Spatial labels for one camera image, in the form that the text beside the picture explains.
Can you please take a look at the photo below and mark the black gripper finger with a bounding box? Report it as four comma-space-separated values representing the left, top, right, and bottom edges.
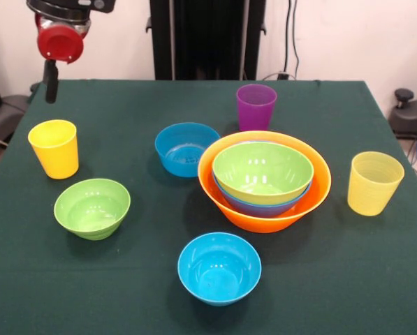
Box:
43, 59, 59, 104

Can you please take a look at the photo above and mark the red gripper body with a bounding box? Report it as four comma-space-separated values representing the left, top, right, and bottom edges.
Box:
35, 13, 92, 66

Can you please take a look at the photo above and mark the opaque yellow cup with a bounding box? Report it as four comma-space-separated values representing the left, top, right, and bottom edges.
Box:
27, 119, 80, 180

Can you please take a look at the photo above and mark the large green bowl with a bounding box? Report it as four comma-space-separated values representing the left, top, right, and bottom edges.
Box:
212, 141, 315, 205

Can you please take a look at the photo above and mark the large blue bowl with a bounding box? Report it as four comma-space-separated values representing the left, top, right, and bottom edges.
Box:
211, 140, 313, 219

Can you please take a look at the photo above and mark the dark grey base foot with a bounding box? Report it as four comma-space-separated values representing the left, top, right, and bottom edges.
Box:
388, 88, 417, 140
0, 94, 31, 147

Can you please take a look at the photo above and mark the small green bowl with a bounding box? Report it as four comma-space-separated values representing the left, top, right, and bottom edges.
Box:
53, 178, 131, 241

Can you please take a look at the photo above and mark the small ribbed blue bowl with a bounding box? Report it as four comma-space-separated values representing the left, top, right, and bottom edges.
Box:
154, 122, 221, 178

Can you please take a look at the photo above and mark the purple cup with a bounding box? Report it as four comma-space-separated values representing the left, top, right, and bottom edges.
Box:
236, 83, 278, 133

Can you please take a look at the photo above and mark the small cyan bowl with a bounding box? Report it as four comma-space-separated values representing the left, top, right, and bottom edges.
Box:
177, 232, 263, 307

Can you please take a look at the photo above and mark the large orange bowl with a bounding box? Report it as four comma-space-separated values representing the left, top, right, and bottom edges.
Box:
196, 131, 332, 235

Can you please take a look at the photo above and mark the dark green tablecloth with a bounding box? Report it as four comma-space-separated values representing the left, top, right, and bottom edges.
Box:
0, 79, 417, 335

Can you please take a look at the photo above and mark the translucent yellow-green cup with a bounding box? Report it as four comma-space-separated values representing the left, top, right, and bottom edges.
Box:
346, 151, 405, 217

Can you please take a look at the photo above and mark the black wall cable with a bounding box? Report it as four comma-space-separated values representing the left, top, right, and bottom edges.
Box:
283, 0, 302, 80

